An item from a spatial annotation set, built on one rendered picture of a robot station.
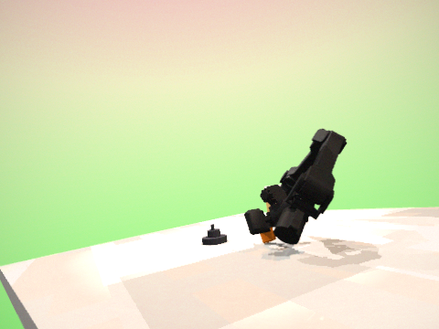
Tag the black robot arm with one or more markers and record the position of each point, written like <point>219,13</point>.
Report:
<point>311,182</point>

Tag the orange knob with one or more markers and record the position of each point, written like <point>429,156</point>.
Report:
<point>268,236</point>

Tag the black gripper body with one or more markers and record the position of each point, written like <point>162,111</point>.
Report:
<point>258,223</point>

